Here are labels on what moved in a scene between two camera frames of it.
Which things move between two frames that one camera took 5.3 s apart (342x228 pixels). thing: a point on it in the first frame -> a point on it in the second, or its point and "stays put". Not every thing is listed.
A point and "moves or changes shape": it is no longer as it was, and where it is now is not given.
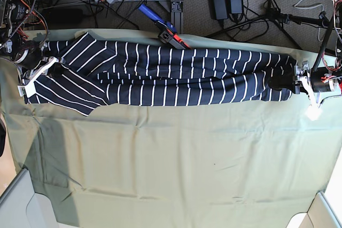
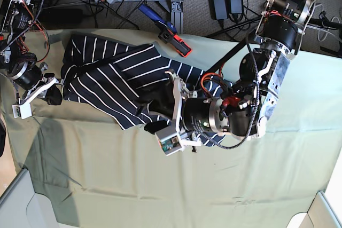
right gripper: [321, 77] -> [206, 115]
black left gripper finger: [286, 83] -> [151, 127]
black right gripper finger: [56, 69] -> [53, 96]
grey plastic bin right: [320, 214] stays put
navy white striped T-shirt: [96, 72] moves or changes shape
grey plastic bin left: [21, 207] stays put
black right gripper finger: [43, 44] -> [44, 66]
